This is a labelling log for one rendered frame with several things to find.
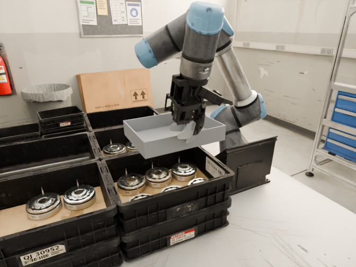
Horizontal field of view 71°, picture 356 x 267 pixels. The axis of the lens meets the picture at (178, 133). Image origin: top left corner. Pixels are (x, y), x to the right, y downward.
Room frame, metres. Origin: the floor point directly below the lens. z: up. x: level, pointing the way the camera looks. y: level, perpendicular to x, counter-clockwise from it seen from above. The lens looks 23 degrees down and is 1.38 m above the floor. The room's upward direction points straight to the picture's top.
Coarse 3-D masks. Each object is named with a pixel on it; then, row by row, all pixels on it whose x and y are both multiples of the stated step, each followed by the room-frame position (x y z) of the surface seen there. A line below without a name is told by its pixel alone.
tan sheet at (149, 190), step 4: (200, 172) 0.89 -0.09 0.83; (144, 176) 0.86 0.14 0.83; (196, 176) 0.86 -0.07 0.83; (200, 176) 0.86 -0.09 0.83; (204, 176) 0.86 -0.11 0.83; (172, 180) 0.83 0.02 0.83; (176, 180) 0.83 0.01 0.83; (116, 184) 0.80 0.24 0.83; (172, 184) 0.80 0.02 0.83; (176, 184) 0.80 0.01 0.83; (180, 184) 0.80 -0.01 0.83; (184, 184) 0.80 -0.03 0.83; (116, 188) 0.78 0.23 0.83; (148, 188) 0.78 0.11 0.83; (152, 188) 0.78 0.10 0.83; (156, 188) 0.78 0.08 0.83; (160, 188) 0.78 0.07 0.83; (144, 192) 0.75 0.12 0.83; (148, 192) 0.75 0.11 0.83; (152, 192) 0.75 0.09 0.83; (156, 192) 0.75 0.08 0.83; (120, 196) 0.73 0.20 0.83; (124, 196) 0.73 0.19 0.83; (128, 196) 0.73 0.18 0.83; (132, 196) 0.73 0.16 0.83; (124, 200) 0.71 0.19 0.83
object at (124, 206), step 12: (120, 156) 0.85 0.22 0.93; (228, 168) 0.76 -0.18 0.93; (108, 180) 0.68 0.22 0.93; (216, 180) 0.68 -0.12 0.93; (228, 180) 0.71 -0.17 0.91; (168, 192) 0.62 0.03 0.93; (180, 192) 0.63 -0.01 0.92; (192, 192) 0.65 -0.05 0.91; (120, 204) 0.56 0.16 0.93; (132, 204) 0.57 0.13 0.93; (144, 204) 0.58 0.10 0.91
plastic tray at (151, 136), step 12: (132, 120) 0.79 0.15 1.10; (144, 120) 0.81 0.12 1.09; (156, 120) 0.83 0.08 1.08; (168, 120) 0.85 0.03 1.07; (204, 120) 0.83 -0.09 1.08; (132, 132) 0.69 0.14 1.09; (144, 132) 0.78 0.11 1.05; (156, 132) 0.78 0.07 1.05; (168, 132) 0.78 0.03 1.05; (204, 132) 0.69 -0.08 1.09; (216, 132) 0.71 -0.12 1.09; (144, 144) 0.60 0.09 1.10; (156, 144) 0.62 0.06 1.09; (168, 144) 0.64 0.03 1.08; (180, 144) 0.65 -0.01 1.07; (192, 144) 0.67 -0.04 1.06; (204, 144) 0.69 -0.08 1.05; (144, 156) 0.61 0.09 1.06
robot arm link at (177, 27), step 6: (186, 12) 0.67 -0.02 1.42; (180, 18) 0.67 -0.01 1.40; (168, 24) 0.68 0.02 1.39; (174, 24) 0.66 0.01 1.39; (180, 24) 0.66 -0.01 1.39; (174, 30) 0.66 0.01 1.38; (180, 30) 0.65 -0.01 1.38; (174, 36) 0.66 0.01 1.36; (180, 36) 0.65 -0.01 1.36; (180, 42) 0.66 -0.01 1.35; (180, 48) 0.67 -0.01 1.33
